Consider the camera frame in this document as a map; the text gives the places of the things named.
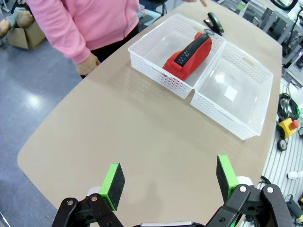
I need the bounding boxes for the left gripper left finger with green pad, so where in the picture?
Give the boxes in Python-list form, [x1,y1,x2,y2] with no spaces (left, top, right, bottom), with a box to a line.
[52,163,125,227]

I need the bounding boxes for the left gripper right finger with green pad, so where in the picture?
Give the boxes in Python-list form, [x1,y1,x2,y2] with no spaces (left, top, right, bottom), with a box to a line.
[205,155,294,227]

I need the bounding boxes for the red zippered pencil case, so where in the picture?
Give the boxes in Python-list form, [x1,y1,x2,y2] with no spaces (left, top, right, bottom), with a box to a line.
[162,28,215,81]

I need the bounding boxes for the person right forearm pink sleeve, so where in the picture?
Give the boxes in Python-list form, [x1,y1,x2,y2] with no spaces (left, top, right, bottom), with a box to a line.
[26,0,92,65]

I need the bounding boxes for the person right hand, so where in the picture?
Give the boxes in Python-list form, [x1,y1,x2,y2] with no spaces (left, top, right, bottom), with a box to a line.
[75,53,101,76]

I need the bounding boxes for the person left hand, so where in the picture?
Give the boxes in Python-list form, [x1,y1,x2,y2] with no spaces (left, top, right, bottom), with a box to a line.
[182,0,208,7]

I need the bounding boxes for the white perforated plastic basket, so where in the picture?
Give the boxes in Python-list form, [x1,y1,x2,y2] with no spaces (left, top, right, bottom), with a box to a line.
[127,13,227,99]
[190,41,274,140]

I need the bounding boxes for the small white plastic part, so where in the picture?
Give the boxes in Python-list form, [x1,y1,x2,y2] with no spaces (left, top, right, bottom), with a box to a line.
[286,170,303,180]

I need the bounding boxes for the yellow emergency stop button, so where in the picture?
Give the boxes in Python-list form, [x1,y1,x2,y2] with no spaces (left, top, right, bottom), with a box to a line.
[278,118,300,140]

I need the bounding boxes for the white square sticker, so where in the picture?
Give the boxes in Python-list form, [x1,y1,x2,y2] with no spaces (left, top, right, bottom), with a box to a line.
[224,86,238,102]

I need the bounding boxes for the person black trousers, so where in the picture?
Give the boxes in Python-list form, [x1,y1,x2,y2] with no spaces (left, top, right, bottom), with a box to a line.
[80,23,140,79]

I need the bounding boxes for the black stapler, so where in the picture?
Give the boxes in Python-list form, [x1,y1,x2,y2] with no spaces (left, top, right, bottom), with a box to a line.
[203,12,224,36]

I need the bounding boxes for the grey equipment rack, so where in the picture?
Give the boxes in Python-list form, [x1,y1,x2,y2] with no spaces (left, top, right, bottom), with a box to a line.
[239,0,303,71]

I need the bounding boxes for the person torso pink sweater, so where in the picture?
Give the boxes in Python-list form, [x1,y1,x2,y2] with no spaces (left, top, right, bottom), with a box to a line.
[25,0,141,65]

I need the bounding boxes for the brown cardboard box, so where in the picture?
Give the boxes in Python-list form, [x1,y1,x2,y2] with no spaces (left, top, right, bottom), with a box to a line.
[6,21,47,50]

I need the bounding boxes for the brown stuffed toy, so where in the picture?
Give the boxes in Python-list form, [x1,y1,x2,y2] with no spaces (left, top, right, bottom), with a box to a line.
[0,10,36,39]

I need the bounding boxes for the black handheld switch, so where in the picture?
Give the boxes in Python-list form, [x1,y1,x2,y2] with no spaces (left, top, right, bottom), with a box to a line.
[285,194,303,219]

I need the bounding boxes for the bundle of black cables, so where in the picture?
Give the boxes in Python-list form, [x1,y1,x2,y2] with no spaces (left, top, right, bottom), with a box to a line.
[278,92,302,122]

